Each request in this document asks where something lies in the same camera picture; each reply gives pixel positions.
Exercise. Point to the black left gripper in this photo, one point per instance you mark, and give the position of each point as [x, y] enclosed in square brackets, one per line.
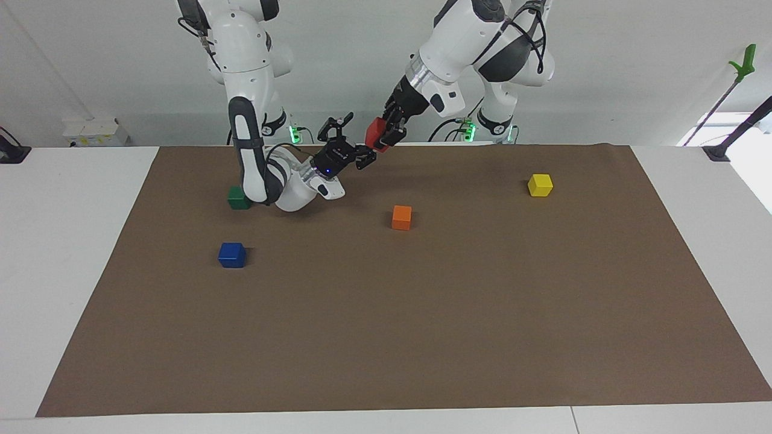
[407, 102]

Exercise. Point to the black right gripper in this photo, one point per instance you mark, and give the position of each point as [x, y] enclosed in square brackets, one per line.
[336, 161]

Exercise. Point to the red cube block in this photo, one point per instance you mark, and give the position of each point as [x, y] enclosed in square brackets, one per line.
[374, 132]

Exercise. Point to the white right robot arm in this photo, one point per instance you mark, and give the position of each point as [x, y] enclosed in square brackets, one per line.
[247, 60]

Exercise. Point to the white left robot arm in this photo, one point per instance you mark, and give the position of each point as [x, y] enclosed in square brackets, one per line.
[464, 36]

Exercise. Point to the orange cube block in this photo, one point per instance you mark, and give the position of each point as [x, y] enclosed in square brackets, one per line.
[401, 217]

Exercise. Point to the green cube block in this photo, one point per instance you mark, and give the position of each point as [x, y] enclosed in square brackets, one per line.
[235, 199]

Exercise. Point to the yellow cube block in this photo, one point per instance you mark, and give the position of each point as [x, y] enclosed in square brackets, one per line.
[540, 185]

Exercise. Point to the blue cube block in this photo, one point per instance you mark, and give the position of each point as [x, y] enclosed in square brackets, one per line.
[231, 255]

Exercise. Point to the brown paper mat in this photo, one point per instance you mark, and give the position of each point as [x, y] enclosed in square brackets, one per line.
[386, 313]

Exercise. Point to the white power strip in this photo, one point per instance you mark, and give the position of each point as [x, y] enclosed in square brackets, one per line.
[96, 132]

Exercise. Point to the black clamp stand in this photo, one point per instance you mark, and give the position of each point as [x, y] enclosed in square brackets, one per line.
[718, 152]

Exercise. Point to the black table clamp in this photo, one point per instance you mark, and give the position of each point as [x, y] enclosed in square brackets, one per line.
[12, 155]

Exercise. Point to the green tipped thin pole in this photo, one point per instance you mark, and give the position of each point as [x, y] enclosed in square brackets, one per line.
[745, 63]

